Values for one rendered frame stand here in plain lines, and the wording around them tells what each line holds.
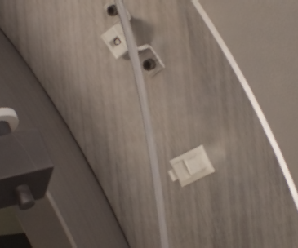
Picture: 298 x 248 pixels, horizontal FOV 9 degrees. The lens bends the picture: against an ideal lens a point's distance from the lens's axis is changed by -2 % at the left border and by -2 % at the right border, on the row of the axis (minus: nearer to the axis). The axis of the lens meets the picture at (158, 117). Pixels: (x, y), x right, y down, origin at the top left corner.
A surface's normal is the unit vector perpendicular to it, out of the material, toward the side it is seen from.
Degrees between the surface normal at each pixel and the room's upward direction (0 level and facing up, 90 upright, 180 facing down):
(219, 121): 90
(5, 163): 50
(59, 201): 65
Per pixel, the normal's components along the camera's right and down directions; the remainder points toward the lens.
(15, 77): 0.67, -0.56
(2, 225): 0.20, 0.15
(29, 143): 0.21, -0.54
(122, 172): -0.47, 0.19
